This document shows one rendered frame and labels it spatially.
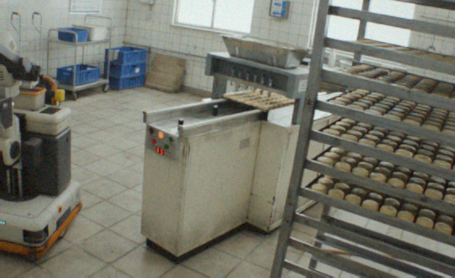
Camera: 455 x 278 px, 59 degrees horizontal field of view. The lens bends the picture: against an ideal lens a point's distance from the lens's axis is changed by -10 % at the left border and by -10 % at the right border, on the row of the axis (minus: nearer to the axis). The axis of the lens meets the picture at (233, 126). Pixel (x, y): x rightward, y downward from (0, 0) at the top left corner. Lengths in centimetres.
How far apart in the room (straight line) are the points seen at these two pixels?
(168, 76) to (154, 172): 450
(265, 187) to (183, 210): 68
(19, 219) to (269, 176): 158
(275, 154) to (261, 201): 37
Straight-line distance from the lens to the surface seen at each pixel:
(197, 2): 702
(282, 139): 278
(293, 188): 131
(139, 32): 761
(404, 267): 182
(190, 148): 235
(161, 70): 709
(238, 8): 665
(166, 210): 257
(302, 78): 276
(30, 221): 261
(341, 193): 136
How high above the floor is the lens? 158
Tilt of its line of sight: 17 degrees down
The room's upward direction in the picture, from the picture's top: 8 degrees clockwise
